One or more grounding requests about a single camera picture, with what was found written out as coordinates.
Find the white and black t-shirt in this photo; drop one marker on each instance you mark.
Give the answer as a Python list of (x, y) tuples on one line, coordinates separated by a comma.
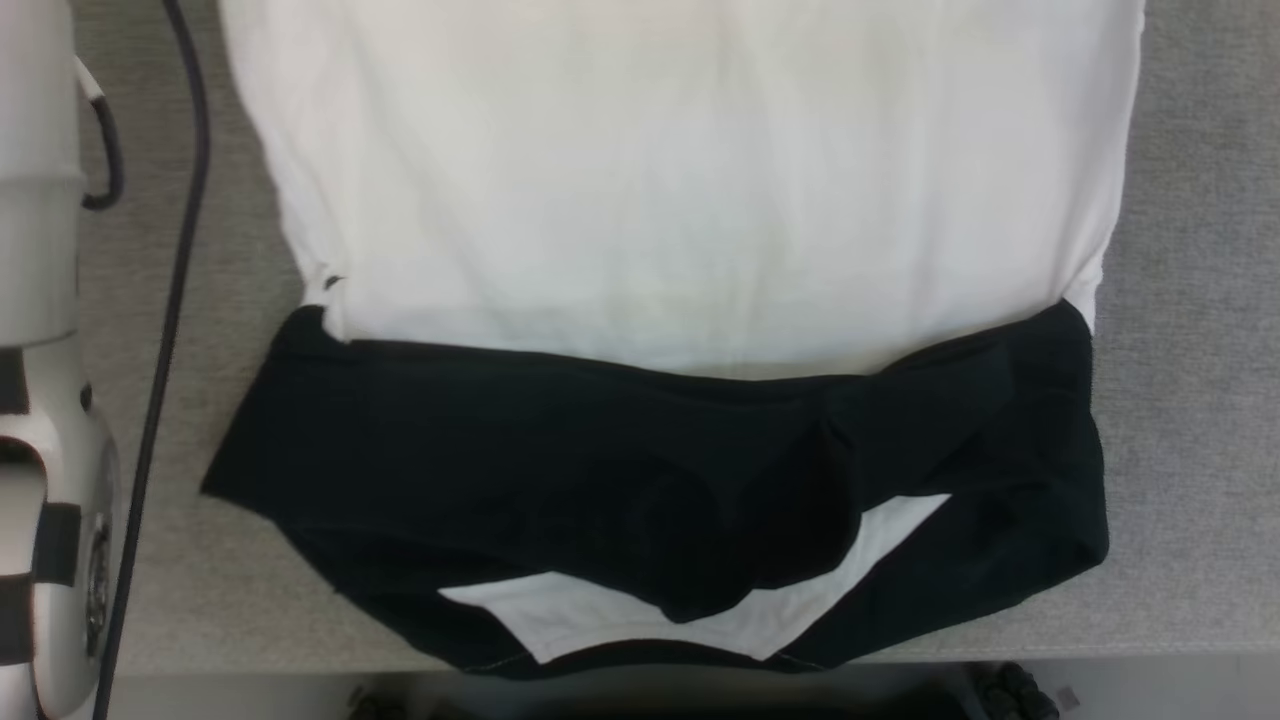
[(680, 200)]

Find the dark robot base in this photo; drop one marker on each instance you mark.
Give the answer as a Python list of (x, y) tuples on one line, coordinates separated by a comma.
[(1010, 692)]

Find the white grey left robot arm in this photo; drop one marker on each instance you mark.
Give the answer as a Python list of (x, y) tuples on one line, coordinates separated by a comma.
[(40, 250)]

